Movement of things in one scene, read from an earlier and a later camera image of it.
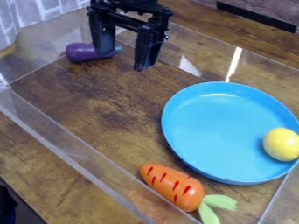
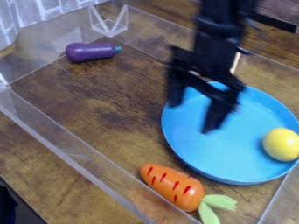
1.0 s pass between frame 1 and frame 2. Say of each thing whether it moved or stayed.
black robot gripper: moved
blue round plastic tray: stayed
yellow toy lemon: stayed
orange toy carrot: stayed
